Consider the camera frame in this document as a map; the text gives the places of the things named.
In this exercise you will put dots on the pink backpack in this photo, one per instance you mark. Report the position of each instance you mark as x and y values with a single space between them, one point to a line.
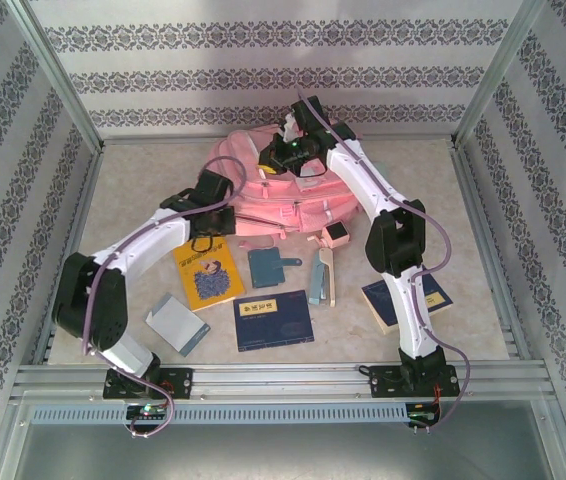
273 200

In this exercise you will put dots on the pink cube pencil sharpener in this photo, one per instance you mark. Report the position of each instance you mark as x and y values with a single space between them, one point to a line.
335 234

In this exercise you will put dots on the yellow paperback book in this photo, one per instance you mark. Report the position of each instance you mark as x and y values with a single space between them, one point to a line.
208 285

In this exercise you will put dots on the light-blue slim book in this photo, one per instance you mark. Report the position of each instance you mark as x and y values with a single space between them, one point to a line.
320 280

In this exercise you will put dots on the light grey notebook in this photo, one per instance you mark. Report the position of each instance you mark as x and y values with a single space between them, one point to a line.
175 322

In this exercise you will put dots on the thin navy blue book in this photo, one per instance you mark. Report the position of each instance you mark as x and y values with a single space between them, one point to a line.
273 322

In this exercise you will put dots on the thick navy blue book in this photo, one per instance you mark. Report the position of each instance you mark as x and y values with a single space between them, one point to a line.
378 300

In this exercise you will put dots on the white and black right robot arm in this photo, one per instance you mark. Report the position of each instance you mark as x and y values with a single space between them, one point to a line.
358 175

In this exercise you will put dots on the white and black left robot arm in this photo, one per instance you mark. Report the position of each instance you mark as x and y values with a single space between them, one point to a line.
138 240

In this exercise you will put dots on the grey metal sheet panel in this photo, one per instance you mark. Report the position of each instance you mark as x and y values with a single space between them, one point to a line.
283 455

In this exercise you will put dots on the aluminium cross rail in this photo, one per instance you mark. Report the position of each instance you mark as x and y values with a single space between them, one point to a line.
428 138

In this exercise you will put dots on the aluminium side rail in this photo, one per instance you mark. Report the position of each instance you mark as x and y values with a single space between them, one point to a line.
82 200
475 200

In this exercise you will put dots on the aluminium frame post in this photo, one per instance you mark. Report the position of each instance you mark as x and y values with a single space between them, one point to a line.
498 75
59 75

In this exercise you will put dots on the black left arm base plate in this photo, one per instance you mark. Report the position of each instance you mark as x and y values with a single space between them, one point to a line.
180 382

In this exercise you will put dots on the aluminium mounting rail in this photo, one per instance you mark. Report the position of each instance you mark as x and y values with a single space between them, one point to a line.
283 382

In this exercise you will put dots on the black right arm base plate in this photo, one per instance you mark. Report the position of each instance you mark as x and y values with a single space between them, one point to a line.
383 382

